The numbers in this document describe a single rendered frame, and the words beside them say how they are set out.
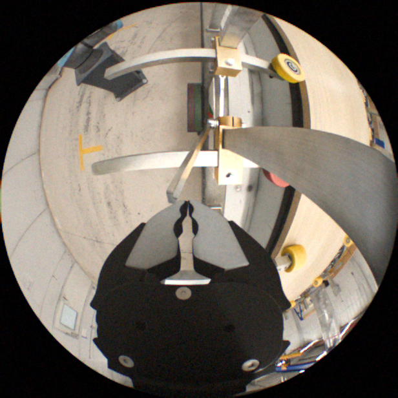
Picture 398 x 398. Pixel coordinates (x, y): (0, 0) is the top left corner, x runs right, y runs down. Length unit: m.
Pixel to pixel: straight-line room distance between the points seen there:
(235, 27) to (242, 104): 0.37
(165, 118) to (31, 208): 2.49
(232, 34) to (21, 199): 2.69
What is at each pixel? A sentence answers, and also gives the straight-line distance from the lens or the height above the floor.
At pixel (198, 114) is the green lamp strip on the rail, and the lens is 0.42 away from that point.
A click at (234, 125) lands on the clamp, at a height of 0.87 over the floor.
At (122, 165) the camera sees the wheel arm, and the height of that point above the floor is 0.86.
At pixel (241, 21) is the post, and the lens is 0.28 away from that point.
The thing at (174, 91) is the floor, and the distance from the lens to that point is 1.20.
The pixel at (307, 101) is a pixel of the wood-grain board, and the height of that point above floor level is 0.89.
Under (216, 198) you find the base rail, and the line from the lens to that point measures 0.47.
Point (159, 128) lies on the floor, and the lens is 1.15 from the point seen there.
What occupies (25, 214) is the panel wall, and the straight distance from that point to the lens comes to 2.67.
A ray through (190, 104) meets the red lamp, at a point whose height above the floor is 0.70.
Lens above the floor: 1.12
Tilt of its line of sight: 62 degrees down
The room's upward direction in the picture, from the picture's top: 173 degrees clockwise
